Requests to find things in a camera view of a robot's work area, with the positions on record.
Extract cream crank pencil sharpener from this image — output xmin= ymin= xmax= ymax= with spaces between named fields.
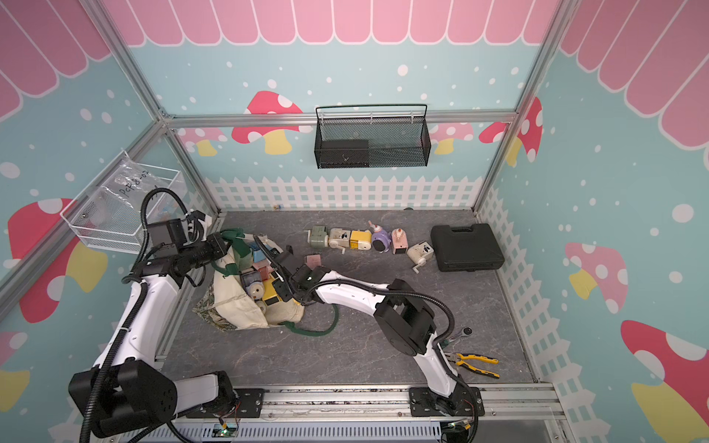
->
xmin=406 ymin=241 xmax=435 ymax=273

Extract cream canvas tote bag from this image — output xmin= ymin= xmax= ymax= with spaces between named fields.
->
xmin=192 ymin=228 xmax=340 ymax=337

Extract yellow black pencil sharpener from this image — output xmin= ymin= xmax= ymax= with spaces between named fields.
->
xmin=261 ymin=279 xmax=282 ymax=306

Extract green pencil sharpener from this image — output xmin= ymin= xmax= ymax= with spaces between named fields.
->
xmin=308 ymin=225 xmax=330 ymax=249

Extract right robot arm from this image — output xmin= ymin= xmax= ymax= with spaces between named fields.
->
xmin=254 ymin=236 xmax=485 ymax=418

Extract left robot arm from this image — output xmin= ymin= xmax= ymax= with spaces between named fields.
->
xmin=68 ymin=188 xmax=237 ymax=442

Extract pink boxy pencil sharpener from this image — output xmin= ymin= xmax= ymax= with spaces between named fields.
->
xmin=305 ymin=254 xmax=322 ymax=269

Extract black box in basket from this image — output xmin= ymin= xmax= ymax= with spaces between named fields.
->
xmin=315 ymin=140 xmax=369 ymax=169

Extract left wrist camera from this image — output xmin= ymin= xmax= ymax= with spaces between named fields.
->
xmin=186 ymin=210 xmax=212 ymax=241

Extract yellow handled pliers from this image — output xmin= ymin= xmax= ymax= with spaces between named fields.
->
xmin=445 ymin=353 xmax=501 ymax=380

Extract purple pencil sharpener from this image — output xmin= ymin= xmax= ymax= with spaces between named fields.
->
xmin=369 ymin=221 xmax=391 ymax=253

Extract beige pencil sharpener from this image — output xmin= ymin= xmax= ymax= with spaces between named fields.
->
xmin=328 ymin=228 xmax=352 ymax=254

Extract black plastic tool case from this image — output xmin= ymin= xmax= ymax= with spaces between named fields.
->
xmin=430 ymin=223 xmax=505 ymax=272

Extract black wire mesh basket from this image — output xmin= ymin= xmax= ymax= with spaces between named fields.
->
xmin=314 ymin=103 xmax=432 ymax=169

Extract clear wall bin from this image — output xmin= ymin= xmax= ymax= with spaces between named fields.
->
xmin=60 ymin=152 xmax=188 ymax=254

